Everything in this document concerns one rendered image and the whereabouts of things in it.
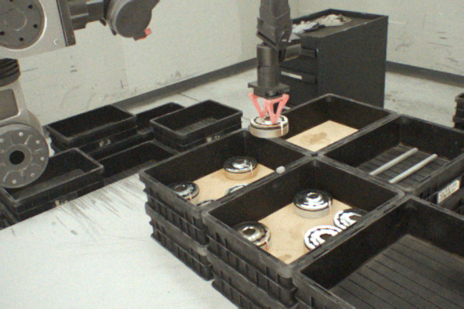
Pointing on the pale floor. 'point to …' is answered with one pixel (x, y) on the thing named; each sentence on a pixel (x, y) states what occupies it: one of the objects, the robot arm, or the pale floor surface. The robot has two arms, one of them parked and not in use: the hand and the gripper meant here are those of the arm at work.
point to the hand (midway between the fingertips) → (268, 116)
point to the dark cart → (338, 60)
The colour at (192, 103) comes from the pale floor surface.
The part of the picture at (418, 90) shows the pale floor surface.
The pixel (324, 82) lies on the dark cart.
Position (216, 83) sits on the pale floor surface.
